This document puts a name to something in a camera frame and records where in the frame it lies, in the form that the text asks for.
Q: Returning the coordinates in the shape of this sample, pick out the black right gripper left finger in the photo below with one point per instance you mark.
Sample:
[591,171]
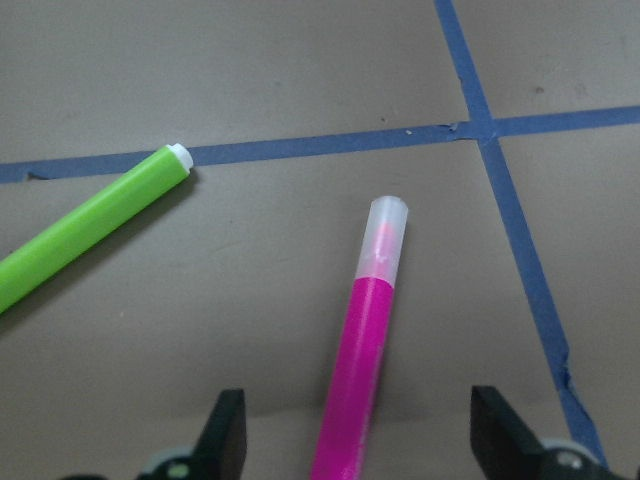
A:
[220,450]

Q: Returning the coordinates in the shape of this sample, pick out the green marker pen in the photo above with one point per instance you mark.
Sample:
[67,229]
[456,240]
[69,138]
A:
[61,243]

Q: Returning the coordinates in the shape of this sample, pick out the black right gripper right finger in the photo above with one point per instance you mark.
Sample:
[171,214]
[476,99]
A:
[505,447]

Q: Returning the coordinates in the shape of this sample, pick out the pink marker pen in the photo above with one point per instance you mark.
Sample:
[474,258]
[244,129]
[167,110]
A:
[341,445]

